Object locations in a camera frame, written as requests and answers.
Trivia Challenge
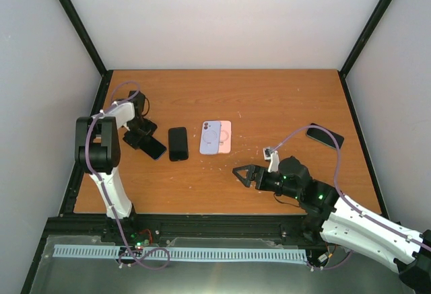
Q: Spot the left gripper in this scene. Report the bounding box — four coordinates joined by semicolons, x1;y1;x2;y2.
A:
124;117;158;150

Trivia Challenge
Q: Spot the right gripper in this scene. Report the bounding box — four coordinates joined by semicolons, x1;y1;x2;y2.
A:
233;163;301;200

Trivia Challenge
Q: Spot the blue-edged phone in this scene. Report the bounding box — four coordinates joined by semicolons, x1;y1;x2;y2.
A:
139;136;167;160

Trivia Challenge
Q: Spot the black phone case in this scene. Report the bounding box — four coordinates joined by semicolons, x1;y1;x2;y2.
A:
168;127;189;161

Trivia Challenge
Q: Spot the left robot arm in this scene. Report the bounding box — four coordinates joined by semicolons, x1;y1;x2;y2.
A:
75;91;166;242

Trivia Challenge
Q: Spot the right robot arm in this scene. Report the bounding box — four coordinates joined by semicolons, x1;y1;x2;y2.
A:
232;156;430;293

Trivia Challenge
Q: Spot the pink phone case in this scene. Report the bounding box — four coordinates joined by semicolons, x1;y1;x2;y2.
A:
218;120;232;154

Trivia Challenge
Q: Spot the purple phone case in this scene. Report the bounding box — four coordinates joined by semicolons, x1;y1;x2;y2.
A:
199;120;221;155

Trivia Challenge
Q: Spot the green-edged phone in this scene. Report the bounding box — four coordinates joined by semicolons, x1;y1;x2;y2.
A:
306;123;345;149

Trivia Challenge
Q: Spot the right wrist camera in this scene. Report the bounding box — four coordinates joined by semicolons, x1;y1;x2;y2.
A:
263;147;279;173

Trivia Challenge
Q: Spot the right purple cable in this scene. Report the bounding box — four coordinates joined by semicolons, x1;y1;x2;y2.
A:
273;125;431;244

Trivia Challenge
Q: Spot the black aluminium frame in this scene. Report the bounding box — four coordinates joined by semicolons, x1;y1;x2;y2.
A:
20;0;426;294

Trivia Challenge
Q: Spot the light blue cable duct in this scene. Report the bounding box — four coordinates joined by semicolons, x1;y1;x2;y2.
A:
52;244;307;264

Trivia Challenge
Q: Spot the metal base plate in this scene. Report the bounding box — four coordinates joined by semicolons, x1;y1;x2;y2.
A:
21;236;411;293

